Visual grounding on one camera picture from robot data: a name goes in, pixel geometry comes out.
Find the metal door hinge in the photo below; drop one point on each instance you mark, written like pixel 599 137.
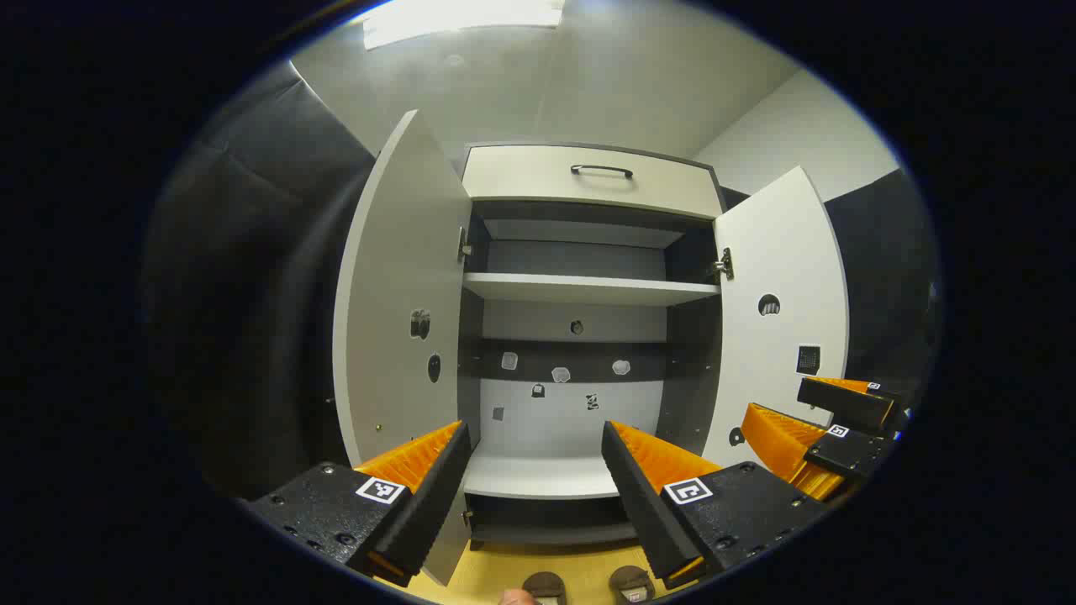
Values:
pixel 725 265
pixel 464 248

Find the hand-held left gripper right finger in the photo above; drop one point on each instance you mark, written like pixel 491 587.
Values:
pixel 639 504

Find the black backdrop cloth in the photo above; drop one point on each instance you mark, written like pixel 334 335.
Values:
pixel 883 277
pixel 735 198
pixel 252 294

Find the ceiling light panel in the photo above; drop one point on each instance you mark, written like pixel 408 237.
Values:
pixel 462 17

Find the brown shoe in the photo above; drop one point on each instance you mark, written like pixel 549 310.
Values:
pixel 545 582
pixel 630 580

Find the white shoe cabinet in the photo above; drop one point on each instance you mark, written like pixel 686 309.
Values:
pixel 538 428

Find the white door with headphones sticker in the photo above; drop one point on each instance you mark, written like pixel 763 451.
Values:
pixel 773 252

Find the white door with camera sticker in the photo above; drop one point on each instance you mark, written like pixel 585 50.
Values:
pixel 395 294

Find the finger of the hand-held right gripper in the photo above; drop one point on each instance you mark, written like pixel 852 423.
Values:
pixel 845 405
pixel 849 454

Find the white cabinet shelf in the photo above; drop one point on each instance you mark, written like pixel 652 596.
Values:
pixel 588 288

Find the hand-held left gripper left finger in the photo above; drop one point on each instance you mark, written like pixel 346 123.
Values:
pixel 437 496

